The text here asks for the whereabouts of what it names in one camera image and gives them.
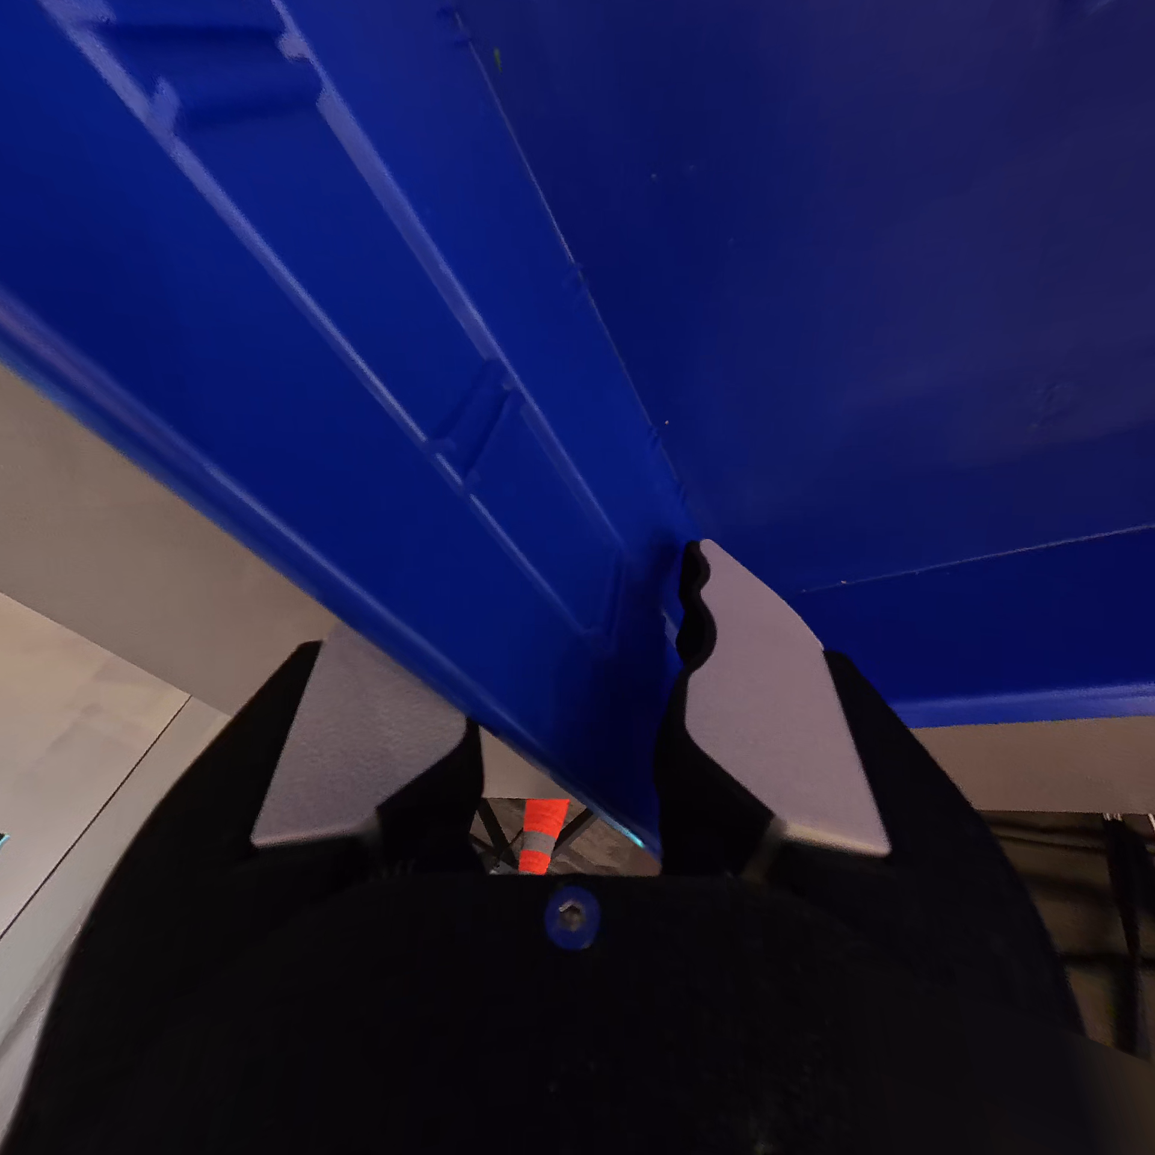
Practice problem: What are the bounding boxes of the blue plastic bin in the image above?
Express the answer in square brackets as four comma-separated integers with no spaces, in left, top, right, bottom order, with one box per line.
[0,0,1155,854]

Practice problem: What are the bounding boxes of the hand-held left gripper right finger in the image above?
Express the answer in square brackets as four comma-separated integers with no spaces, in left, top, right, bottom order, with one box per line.
[655,539,896,882]

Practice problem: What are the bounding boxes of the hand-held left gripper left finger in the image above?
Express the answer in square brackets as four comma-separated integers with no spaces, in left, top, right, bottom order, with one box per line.
[249,623,486,872]

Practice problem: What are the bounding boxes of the orange traffic cone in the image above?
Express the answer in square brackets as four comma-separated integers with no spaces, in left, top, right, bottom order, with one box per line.
[517,799,572,876]

